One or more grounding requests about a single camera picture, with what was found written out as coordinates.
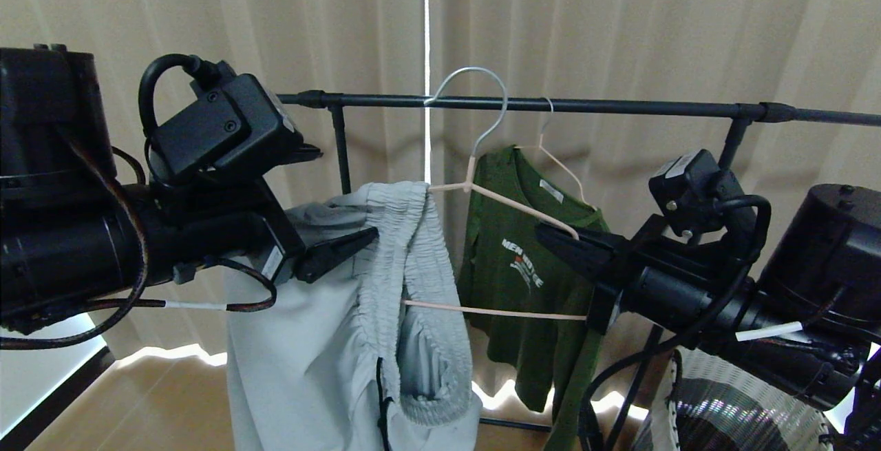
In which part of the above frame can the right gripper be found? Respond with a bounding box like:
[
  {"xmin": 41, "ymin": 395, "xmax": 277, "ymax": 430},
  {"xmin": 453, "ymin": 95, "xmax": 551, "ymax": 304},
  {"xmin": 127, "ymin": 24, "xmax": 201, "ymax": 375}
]
[{"xmin": 586, "ymin": 234, "xmax": 871, "ymax": 410}]

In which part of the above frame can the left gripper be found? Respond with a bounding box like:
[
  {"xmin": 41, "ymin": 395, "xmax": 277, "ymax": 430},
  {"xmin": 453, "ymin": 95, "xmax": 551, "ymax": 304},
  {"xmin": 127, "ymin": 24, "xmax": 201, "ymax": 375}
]
[{"xmin": 0, "ymin": 186, "xmax": 307, "ymax": 335}]

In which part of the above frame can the green printed shirt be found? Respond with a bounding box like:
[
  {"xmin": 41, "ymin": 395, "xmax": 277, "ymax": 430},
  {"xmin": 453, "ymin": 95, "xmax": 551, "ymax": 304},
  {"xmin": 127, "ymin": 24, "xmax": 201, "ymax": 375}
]
[{"xmin": 456, "ymin": 147, "xmax": 612, "ymax": 451}]

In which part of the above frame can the pink clothes hanger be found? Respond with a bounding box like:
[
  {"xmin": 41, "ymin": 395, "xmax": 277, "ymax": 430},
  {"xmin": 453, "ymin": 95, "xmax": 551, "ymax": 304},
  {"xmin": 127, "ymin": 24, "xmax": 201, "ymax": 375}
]
[
  {"xmin": 401, "ymin": 67, "xmax": 589, "ymax": 321},
  {"xmin": 516, "ymin": 98, "xmax": 598, "ymax": 209}
]

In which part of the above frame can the pale grey garment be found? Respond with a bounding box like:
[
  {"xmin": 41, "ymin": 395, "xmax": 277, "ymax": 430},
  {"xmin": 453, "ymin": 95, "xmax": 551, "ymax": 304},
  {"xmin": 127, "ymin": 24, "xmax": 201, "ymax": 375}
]
[{"xmin": 226, "ymin": 181, "xmax": 482, "ymax": 451}]

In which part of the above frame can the white laundry basket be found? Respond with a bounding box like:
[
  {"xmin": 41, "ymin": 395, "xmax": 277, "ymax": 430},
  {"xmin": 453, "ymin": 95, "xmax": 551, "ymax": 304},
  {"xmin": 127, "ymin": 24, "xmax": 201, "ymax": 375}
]
[{"xmin": 633, "ymin": 348, "xmax": 837, "ymax": 451}]

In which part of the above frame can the black clothes rack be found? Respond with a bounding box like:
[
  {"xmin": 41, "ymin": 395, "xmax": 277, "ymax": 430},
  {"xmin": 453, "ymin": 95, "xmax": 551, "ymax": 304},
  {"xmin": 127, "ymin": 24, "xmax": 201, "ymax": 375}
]
[{"xmin": 277, "ymin": 90, "xmax": 881, "ymax": 451}]

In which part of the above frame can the beige curtain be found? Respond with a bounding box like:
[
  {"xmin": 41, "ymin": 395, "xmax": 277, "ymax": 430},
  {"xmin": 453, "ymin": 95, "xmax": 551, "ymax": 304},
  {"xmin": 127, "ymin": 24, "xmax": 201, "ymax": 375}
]
[{"xmin": 0, "ymin": 0, "xmax": 881, "ymax": 410}]

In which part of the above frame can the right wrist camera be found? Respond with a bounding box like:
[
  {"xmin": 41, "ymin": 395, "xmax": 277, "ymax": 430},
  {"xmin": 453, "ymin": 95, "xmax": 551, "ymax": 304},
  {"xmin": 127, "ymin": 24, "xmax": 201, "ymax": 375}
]
[{"xmin": 649, "ymin": 149, "xmax": 772, "ymax": 259}]

